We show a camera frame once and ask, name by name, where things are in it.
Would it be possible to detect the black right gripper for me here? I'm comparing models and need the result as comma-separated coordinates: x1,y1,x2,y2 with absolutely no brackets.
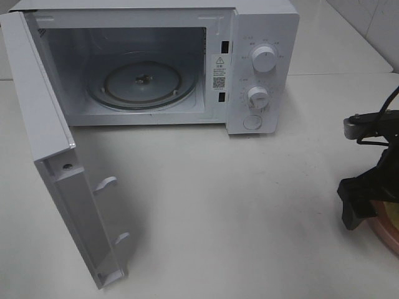
338,146,398,230

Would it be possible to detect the pink round plate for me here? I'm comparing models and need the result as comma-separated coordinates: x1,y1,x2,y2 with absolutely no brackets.
367,201,398,257

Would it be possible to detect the round door release button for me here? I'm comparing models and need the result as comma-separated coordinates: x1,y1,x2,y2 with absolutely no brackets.
243,115,262,130

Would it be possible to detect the sandwich with ham and cheese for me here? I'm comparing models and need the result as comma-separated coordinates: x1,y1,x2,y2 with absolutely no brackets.
385,202,399,217

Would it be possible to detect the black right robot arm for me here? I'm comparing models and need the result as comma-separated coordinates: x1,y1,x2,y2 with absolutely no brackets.
337,110,398,230

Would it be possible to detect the lower white timer knob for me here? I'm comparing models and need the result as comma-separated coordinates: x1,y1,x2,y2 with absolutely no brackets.
247,87,270,110

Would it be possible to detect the upper white power knob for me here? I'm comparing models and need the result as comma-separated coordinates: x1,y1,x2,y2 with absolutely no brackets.
251,44,277,73

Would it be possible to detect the white microwave oven body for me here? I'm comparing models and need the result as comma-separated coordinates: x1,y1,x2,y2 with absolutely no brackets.
7,1,299,135

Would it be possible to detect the white warning sticker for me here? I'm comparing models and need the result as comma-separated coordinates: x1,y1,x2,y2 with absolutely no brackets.
211,54,230,90

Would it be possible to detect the glass microwave turntable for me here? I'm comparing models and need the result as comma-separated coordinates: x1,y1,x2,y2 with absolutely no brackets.
87,52,203,111

